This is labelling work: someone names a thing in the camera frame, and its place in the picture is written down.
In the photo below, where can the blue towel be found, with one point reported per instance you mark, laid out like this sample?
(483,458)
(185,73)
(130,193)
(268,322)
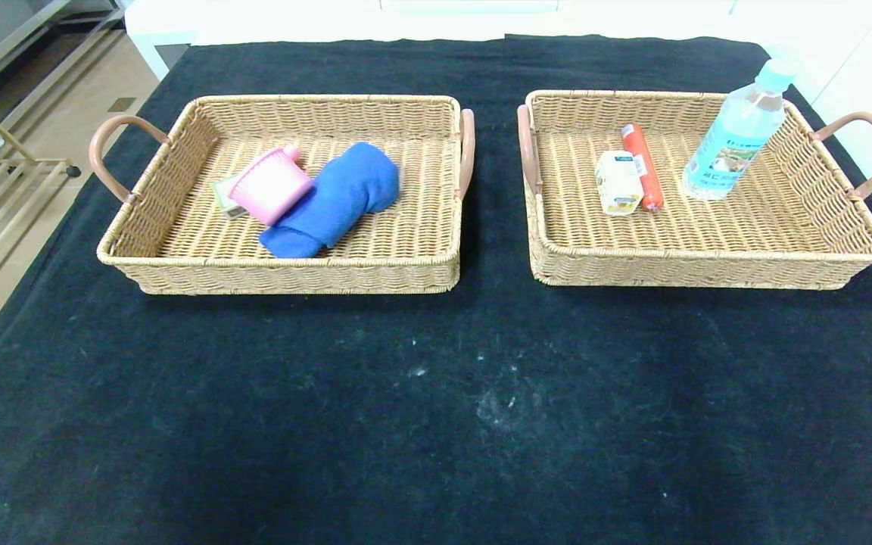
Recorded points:
(345,189)

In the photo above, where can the white box with green label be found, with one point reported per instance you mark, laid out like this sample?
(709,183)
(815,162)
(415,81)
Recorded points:
(618,183)

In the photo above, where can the playing card box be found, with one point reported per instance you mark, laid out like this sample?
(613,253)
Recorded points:
(224,197)

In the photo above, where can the orange packaged sausage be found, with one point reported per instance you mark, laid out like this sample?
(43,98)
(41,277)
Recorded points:
(644,165)

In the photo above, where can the clear bottle with blue cap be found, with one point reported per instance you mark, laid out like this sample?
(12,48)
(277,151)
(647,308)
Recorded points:
(739,130)

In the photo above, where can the black table cloth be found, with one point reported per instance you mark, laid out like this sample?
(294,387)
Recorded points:
(421,378)

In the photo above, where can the wooden slatted rack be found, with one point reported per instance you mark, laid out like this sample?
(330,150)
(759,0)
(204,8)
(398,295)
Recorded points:
(4,204)

